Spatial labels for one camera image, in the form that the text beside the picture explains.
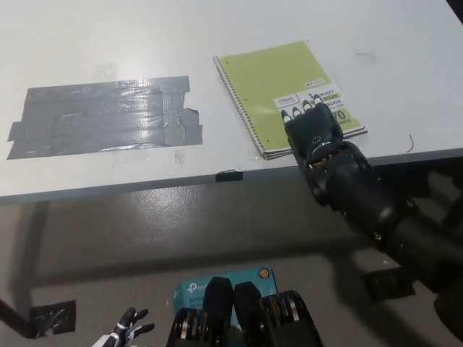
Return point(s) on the black floor tape patch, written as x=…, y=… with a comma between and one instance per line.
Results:
x=383, y=287
x=52, y=318

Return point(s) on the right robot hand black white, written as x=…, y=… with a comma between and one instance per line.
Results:
x=314, y=126

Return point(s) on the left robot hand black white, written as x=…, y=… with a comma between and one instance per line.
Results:
x=126, y=327

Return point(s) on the clear tape strip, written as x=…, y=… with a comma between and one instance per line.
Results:
x=179, y=156

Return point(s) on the thin curved black thread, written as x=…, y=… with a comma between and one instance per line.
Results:
x=366, y=54

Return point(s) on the black table foot bar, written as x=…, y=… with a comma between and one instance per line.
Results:
x=14, y=318

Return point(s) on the small black tape piece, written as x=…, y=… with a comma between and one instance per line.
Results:
x=229, y=176

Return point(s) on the teal router box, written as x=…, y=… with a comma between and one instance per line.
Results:
x=193, y=292

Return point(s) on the green spiral notebook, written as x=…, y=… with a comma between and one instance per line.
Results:
x=267, y=83

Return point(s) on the grey duct tape patch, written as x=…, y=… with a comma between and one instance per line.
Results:
x=105, y=115

